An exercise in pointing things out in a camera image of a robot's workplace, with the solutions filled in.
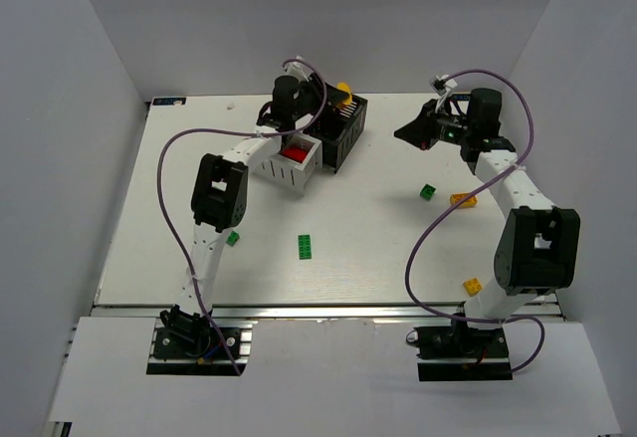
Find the yellow oval lego piece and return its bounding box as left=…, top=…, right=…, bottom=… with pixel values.
left=335, top=82, right=352, bottom=109

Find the red flower lego piece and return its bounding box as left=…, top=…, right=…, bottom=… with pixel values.
left=280, top=146, right=309, bottom=163

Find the green printed lego brick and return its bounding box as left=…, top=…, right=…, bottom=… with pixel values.
left=419, top=184, right=436, bottom=201

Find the orange lego brick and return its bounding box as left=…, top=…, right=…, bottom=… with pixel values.
left=449, top=193, right=478, bottom=208

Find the green 2x2 lego brick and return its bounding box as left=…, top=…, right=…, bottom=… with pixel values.
left=226, top=231, right=240, bottom=246

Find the yellow 2x2 lego brick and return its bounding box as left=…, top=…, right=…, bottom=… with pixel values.
left=463, top=278, right=483, bottom=297

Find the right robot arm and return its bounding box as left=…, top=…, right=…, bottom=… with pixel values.
left=394, top=88, right=580, bottom=329

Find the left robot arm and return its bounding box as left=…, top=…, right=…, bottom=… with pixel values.
left=166, top=72, right=352, bottom=315

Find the black two-compartment container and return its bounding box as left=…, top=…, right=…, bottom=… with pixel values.
left=305, top=95, right=368, bottom=173

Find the white two-compartment container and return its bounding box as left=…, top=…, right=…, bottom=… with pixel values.
left=255, top=133, right=322, bottom=195

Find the blue corner label left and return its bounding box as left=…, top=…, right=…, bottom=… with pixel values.
left=151, top=98, right=186, bottom=107

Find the green 2x4 lego plate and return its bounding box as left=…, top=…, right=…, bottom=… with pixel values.
left=298, top=234, right=313, bottom=260

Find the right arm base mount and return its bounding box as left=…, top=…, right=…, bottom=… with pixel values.
left=405, top=322, right=513, bottom=382

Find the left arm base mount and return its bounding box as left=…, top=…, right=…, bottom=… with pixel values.
left=146, top=306, right=251, bottom=377

